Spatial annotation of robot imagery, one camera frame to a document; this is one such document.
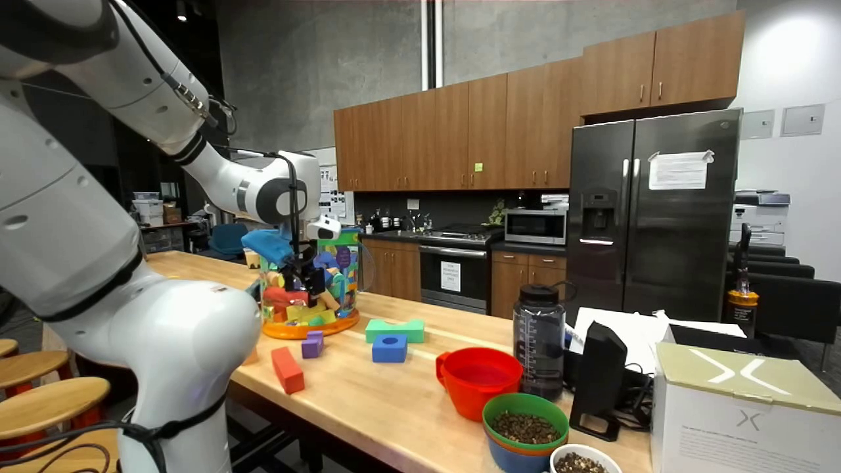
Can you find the white paper on oven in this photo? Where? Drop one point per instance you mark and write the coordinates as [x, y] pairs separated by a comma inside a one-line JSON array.
[[451, 277]]

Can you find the stainless steel refrigerator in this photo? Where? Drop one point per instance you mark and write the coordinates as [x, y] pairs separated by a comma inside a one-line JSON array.
[[667, 237]]

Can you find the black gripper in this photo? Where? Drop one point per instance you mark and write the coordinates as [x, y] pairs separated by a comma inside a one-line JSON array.
[[311, 256]]

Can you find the colourful toy pile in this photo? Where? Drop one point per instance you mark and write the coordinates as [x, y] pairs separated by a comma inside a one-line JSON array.
[[337, 291]]

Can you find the red rectangular foam block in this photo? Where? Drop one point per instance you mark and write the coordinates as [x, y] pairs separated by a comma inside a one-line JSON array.
[[287, 372]]

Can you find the small purple foam arch block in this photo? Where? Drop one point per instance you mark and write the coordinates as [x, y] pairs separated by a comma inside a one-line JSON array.
[[311, 344]]

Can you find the silver microwave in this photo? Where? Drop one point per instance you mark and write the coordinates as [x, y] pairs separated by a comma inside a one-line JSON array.
[[535, 226]]

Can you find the wooden stool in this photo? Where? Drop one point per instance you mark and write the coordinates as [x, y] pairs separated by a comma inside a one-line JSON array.
[[31, 365], [62, 455], [49, 406]]

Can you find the red plastic bowl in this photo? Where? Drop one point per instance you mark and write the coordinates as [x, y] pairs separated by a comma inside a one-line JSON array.
[[476, 381]]

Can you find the blue bowl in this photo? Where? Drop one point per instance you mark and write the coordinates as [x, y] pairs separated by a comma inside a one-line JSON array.
[[516, 460]]

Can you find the white wall panel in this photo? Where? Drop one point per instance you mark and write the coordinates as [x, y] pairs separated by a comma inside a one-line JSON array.
[[757, 125], [802, 118]]

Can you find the white paper on refrigerator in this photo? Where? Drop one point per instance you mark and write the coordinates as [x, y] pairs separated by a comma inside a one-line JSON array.
[[680, 171]]

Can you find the green potted plant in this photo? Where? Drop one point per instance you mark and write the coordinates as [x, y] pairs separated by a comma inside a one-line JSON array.
[[498, 213]]

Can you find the stainless oven with stove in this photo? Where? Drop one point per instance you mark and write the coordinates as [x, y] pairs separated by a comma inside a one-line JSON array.
[[456, 271]]

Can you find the wooden upper cabinets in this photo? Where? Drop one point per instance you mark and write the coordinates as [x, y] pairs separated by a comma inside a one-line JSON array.
[[489, 132]]

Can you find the white bowl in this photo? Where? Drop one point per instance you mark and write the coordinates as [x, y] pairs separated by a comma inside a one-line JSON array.
[[581, 460]]

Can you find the blue foam block with hole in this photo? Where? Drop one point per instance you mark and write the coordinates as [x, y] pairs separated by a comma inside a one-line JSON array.
[[389, 350]]

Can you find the green foam arch block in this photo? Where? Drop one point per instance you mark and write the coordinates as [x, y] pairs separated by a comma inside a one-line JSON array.
[[396, 329]]

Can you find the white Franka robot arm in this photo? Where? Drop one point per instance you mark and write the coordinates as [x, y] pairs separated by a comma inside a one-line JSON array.
[[87, 220]]

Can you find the white cardboard box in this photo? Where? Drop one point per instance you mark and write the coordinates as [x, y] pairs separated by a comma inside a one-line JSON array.
[[746, 410]]

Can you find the grey office printer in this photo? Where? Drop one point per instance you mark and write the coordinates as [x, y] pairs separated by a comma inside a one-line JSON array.
[[760, 217]]

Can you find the wooden lower cabinet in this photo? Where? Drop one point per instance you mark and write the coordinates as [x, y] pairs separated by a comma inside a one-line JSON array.
[[527, 280], [389, 268]]

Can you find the green bowl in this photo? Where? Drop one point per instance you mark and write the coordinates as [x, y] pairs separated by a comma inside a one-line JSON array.
[[527, 427]]

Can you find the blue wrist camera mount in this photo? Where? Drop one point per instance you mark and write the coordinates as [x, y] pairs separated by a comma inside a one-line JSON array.
[[266, 247]]

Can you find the black stand device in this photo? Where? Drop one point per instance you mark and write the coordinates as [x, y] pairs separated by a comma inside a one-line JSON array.
[[600, 376]]

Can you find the black office chair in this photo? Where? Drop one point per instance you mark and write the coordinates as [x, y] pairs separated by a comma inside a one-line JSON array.
[[793, 306]]

